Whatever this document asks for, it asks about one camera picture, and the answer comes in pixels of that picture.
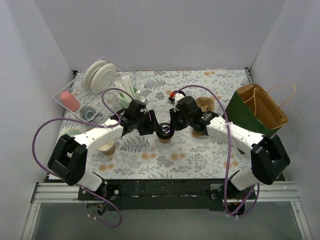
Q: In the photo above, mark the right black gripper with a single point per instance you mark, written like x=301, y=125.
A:
x=176, y=120

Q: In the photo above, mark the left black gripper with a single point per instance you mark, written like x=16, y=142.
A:
x=149, y=122

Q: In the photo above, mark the black coffee cup lid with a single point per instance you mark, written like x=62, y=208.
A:
x=164, y=131

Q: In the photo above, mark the brown paper coffee cup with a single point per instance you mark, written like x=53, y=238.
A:
x=164, y=141

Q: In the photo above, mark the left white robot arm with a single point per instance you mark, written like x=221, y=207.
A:
x=69, y=157

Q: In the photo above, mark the floral patterned table mat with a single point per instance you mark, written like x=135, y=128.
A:
x=188, y=154

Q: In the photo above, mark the brown cardboard cup carrier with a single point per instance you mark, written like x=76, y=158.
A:
x=206, y=104

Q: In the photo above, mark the green straw holder cup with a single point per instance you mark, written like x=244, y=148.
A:
x=126, y=104

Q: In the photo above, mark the white wrapped straws bundle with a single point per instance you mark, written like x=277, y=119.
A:
x=126, y=83

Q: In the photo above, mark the grey blue small bowl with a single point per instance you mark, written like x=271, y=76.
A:
x=89, y=114

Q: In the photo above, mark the white plate front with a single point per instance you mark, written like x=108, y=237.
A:
x=103, y=78

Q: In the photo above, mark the white plate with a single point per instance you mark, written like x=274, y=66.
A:
x=103, y=78
x=90, y=72

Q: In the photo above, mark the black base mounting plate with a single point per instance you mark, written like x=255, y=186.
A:
x=162, y=194

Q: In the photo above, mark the clear plastic dish rack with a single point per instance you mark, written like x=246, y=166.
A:
x=87, y=97

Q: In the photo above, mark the green brown paper bag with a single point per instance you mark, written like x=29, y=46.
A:
x=252, y=108

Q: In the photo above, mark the white plate rear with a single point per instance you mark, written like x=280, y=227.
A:
x=90, y=72

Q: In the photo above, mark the yellow blue patterned bowl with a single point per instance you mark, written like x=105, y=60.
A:
x=72, y=132

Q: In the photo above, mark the pink plastic cup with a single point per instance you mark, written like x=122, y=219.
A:
x=69, y=101

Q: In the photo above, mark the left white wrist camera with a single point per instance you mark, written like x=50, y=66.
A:
x=141, y=107

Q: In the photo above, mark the aluminium frame rail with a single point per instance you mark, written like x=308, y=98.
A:
x=58, y=192

